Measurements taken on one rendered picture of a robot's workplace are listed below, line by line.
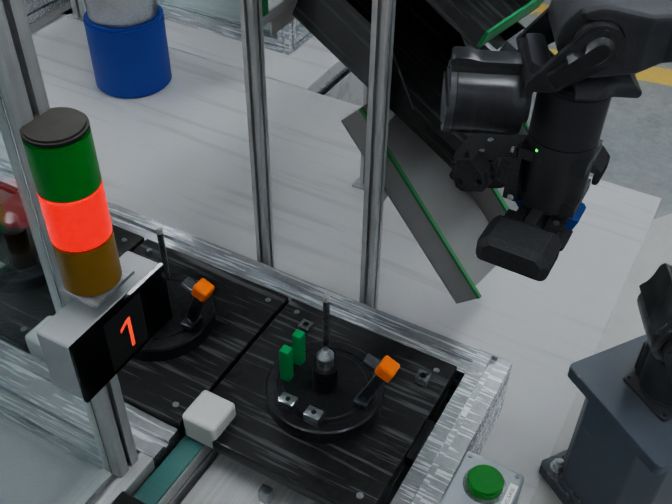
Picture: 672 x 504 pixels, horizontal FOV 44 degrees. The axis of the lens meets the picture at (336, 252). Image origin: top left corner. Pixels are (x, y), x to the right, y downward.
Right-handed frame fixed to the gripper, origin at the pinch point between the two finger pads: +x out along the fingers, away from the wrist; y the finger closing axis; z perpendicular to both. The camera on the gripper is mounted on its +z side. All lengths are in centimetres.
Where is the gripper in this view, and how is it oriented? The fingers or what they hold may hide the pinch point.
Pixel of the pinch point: (535, 244)
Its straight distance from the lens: 78.5
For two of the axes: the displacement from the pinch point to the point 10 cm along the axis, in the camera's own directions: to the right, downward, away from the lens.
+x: -0.3, 7.5, 6.7
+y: -4.9, 5.7, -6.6
